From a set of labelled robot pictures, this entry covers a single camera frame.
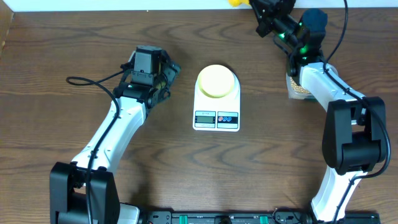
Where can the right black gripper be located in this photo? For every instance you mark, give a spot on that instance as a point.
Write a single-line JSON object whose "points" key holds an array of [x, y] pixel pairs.
{"points": [[267, 18]]}

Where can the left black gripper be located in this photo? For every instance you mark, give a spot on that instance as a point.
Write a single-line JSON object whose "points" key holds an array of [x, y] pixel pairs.
{"points": [[170, 69]]}

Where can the yellow plastic scoop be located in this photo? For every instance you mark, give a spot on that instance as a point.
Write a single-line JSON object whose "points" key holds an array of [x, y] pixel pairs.
{"points": [[236, 3]]}

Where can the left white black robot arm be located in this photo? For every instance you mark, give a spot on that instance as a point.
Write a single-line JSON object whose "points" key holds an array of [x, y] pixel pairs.
{"points": [[84, 190]]}

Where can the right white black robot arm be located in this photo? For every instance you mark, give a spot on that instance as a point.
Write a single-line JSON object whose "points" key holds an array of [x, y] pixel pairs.
{"points": [[355, 142]]}

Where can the yellow plastic bowl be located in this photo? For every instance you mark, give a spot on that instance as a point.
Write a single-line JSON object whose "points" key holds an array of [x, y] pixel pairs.
{"points": [[216, 81]]}

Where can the white digital kitchen scale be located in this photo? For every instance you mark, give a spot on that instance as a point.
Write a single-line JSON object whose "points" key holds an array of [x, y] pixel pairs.
{"points": [[217, 114]]}

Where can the clear container of soybeans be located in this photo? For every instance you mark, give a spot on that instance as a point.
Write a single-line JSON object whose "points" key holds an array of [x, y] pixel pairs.
{"points": [[298, 90]]}

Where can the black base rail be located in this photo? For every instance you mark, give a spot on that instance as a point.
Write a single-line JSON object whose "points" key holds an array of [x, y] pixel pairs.
{"points": [[282, 215]]}

